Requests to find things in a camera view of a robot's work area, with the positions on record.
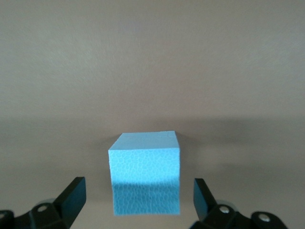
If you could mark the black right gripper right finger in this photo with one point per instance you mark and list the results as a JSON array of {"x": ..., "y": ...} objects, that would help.
[{"x": 203, "y": 204}]

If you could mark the light blue foam block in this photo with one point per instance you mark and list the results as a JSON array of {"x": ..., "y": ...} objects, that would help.
[{"x": 144, "y": 171}]

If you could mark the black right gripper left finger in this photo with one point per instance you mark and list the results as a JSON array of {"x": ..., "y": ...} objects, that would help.
[{"x": 70, "y": 202}]

